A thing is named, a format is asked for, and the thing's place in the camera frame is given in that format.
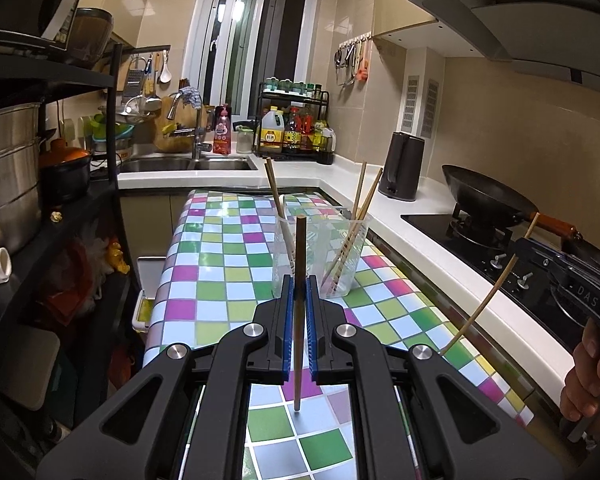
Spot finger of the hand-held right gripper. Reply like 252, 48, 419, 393
514, 236, 577, 264
518, 255, 557, 292

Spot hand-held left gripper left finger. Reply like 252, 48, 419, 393
35, 274, 297, 480

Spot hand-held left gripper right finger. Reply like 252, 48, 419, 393
305, 274, 566, 480

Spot clear plastic utensil holder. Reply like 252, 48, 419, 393
272, 207, 372, 298

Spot person's right hand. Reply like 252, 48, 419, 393
560, 317, 600, 423

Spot black gas stove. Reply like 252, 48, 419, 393
400, 207, 600, 331

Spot checkered tablecloth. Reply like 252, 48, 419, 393
142, 187, 536, 480

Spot white plastic bin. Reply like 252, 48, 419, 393
130, 255, 171, 331

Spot black electric kettle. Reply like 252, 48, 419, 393
377, 131, 426, 203

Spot yellow toy figure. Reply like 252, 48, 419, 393
105, 240, 131, 273

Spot dark sauce bottle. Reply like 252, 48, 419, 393
283, 106, 302, 153

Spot yellow cooking oil bottle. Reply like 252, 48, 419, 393
259, 110, 286, 153

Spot red dish soap bottle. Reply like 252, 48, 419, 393
212, 104, 232, 156

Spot steel kitchen faucet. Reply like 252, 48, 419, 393
166, 91, 213, 161

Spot steel kitchen sink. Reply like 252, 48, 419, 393
117, 155, 258, 173

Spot black spice rack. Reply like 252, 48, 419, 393
252, 77, 337, 166

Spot wooden cutting board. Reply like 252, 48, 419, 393
154, 95, 193, 153

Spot row of spice jars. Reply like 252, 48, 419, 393
265, 77, 328, 98

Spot range hood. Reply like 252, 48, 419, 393
406, 0, 600, 83

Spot green plastic basin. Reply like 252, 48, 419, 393
87, 112, 136, 153

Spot metal strainer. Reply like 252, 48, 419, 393
120, 95, 163, 117

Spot hanging metal kitchen tongs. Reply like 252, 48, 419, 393
334, 45, 358, 86

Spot black clay pot orange lid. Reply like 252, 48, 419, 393
39, 139, 93, 201

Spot hanging metal grater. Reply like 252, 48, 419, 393
122, 57, 148, 106

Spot white framed glass door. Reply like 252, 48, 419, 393
185, 0, 321, 121

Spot steel stockpot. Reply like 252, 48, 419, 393
0, 102, 43, 256

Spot blender jar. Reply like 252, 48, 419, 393
67, 7, 113, 66

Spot black wok with wooden handle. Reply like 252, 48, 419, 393
441, 164, 583, 243

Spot wall vent grille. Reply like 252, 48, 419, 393
422, 79, 440, 139
402, 75, 421, 133

